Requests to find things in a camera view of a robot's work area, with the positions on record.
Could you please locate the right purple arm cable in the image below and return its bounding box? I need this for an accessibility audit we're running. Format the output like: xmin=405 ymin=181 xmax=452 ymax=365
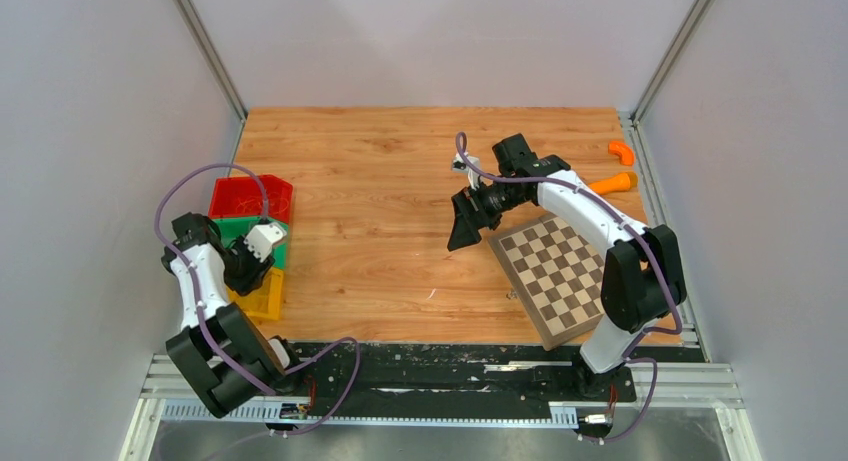
xmin=454 ymin=131 xmax=685 ymax=445

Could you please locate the orange curved pipe piece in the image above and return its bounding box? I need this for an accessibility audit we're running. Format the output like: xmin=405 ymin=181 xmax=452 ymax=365
xmin=607 ymin=140 xmax=635 ymax=166

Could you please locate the orange plastic carrot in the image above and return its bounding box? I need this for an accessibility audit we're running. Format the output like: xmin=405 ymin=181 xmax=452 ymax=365
xmin=589 ymin=171 xmax=639 ymax=195

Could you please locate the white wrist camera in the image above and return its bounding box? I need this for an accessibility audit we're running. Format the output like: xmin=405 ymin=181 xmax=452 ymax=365
xmin=451 ymin=154 xmax=481 ymax=190
xmin=244 ymin=219 xmax=288 ymax=262

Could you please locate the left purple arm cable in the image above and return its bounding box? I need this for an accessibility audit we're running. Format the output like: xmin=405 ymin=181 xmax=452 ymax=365
xmin=153 ymin=163 xmax=363 ymax=439

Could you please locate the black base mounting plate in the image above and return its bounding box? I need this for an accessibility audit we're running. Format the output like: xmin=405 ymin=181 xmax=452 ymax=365
xmin=278 ymin=342 xmax=636 ymax=420

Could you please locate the yellow plastic bin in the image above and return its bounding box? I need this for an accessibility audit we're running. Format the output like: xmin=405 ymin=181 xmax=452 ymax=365
xmin=227 ymin=267 xmax=285 ymax=321

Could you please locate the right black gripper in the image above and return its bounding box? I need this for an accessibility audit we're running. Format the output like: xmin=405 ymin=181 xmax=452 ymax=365
xmin=448 ymin=180 xmax=527 ymax=252

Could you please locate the red plastic bin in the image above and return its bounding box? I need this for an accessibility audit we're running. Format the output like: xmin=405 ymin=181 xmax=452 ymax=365
xmin=207 ymin=174 xmax=294 ymax=224

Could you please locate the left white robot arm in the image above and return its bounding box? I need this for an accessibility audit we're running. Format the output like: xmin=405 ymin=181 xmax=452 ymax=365
xmin=161 ymin=213 xmax=306 ymax=418

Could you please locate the green plastic bin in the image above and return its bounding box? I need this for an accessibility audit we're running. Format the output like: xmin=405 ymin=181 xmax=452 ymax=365
xmin=214 ymin=216 xmax=289 ymax=270

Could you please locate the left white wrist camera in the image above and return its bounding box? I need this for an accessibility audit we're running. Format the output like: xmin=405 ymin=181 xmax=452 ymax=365
xmin=244 ymin=219 xmax=288 ymax=262

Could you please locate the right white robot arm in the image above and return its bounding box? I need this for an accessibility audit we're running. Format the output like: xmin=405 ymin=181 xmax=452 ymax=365
xmin=447 ymin=132 xmax=687 ymax=399

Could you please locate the wooden chessboard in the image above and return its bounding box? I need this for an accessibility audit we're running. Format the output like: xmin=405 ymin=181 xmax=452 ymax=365
xmin=488 ymin=214 xmax=604 ymax=351

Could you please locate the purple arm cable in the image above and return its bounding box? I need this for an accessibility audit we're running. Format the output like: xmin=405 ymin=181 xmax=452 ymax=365
xmin=153 ymin=163 xmax=363 ymax=439
xmin=454 ymin=131 xmax=685 ymax=445

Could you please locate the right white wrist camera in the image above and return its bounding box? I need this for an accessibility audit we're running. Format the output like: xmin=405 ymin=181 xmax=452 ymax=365
xmin=451 ymin=154 xmax=481 ymax=190

